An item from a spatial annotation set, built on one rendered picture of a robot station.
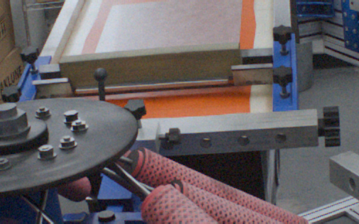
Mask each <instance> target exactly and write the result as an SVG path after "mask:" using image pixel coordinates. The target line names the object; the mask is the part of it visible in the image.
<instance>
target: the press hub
mask: <svg viewBox="0 0 359 224"><path fill-rule="evenodd" d="M137 137H138V123H137V120H136V119H135V117H134V116H133V115H132V114H131V113H130V112H129V111H127V110H126V109H124V108H123V107H121V106H118V105H116V104H113V103H110V102H103V101H97V100H91V99H74V98H56V99H37V100H30V101H21V102H16V103H4V104H1V105H0V224H35V222H36V218H37V212H36V211H34V210H33V209H32V208H31V207H30V206H29V205H28V204H27V203H26V202H25V201H24V200H23V199H22V198H21V197H20V195H27V194H28V195H29V196H30V197H32V198H33V200H34V201H35V202H36V203H37V204H38V205H39V200H40V194H41V191H44V190H46V189H47V190H48V195H47V197H48V198H47V202H46V206H45V211H46V212H47V213H48V214H49V215H50V216H51V217H52V218H54V220H56V221H57V222H58V223H59V224H64V220H63V217H62V209H61V206H60V202H59V199H58V194H57V188H56V187H57V186H63V185H65V184H68V183H72V182H74V181H77V180H78V179H81V178H85V177H87V176H89V175H91V174H93V173H97V172H98V171H99V170H101V169H103V168H105V167H107V166H109V165H110V164H113V163H114V162H115V161H116V160H117V159H119V158H120V157H122V156H124V155H125V154H126V153H127V152H128V151H129V150H130V148H131V147H132V146H133V144H134V143H135V142H136V140H137Z"/></svg>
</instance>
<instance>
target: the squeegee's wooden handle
mask: <svg viewBox="0 0 359 224"><path fill-rule="evenodd" d="M231 65H243V62H242V56H241V46H240V43H239V42H232V43H215V44H196V45H179V46H169V47H152V48H142V49H132V50H124V51H115V52H98V53H89V54H80V55H72V56H62V57H61V58H60V61H59V69H60V73H61V76H62V79H66V78H68V79H70V81H71V84H72V89H73V91H76V88H77V87H82V86H98V83H97V82H95V81H94V78H93V73H94V72H95V70H97V69H99V68H104V69H106V70H107V72H108V73H109V78H108V79H107V81H106V82H105V83H104V84H120V83H130V82H149V81H160V80H170V79H190V78H200V77H228V79H231V80H233V74H232V70H231Z"/></svg>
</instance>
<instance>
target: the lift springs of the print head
mask: <svg viewBox="0 0 359 224"><path fill-rule="evenodd" d="M99 172H100V173H102V174H103V175H105V176H106V177H109V178H110V179H111V180H113V181H114V182H116V183H117V184H119V185H121V186H122V187H123V188H124V189H126V190H127V191H129V192H131V193H132V194H135V195H136V196H138V197H139V198H141V199H143V200H144V202H143V203H142V204H141V205H142V206H141V211H142V213H141V218H142V219H143V220H144V221H145V222H146V223H147V224H309V223H308V220H307V219H306V218H303V217H301V216H299V215H295V214H294V213H291V212H289V211H286V210H284V209H283V208H279V207H277V206H275V205H273V204H270V203H268V202H266V201H264V200H260V199H259V198H256V197H254V196H251V195H249V194H247V193H245V192H243V191H239V190H238V189H235V188H233V187H231V186H229V185H227V184H223V183H221V182H219V181H217V180H215V179H212V178H211V177H207V176H205V175H203V174H201V173H199V172H196V171H194V170H193V169H190V168H188V167H186V166H184V165H181V164H178V163H176V162H173V161H172V160H170V159H167V158H165V157H163V156H162V155H159V154H157V153H155V152H152V151H150V150H148V149H146V148H144V147H138V148H137V149H135V150H133V151H130V150H129V151H128V152H127V153H126V154H125V155H124V156H122V157H120V158H119V159H117V160H116V161H115V162H114V163H113V164H110V165H109V166H107V167H105V168H103V169H101V170H99ZM56 188H57V194H59V195H61V196H63V197H65V198H67V199H69V200H71V201H74V202H82V201H83V200H85V199H86V198H87V197H90V198H92V199H94V200H96V201H98V200H97V199H98V196H95V195H94V194H91V193H90V190H91V185H90V182H89V180H88V178H86V177H85V178H81V179H78V180H77V181H74V182H72V183H68V184H65V185H63V186H57V187H56ZM47 195H48V190H47V189H46V190H44V191H41V194H40V200H39V205H38V204H37V203H36V202H35V201H34V200H33V198H32V197H30V196H29V195H28V194H27V195H20V197H21V198H22V199H23V200H24V201H25V202H26V203H27V204H28V205H29V206H30V207H31V208H32V209H33V210H34V211H36V212H37V218H36V222H35V224H43V221H44V220H45V221H46V222H47V223H48V224H59V223H58V222H57V221H56V220H54V218H52V217H51V216H50V215H49V214H48V213H47V212H46V211H45V206H46V202H47V198H48V197H47Z"/></svg>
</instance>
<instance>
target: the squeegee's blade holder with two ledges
mask: <svg viewBox="0 0 359 224"><path fill-rule="evenodd" d="M228 83H229V81H228V77H200V78H190V79H170V80H160V81H149V82H130V83H120V84H105V85H104V86H105V92H108V91H127V90H138V89H158V88H168V87H179V86H199V85H210V84H228ZM76 92H77V94H88V93H98V92H99V86H82V87H77V88H76Z"/></svg>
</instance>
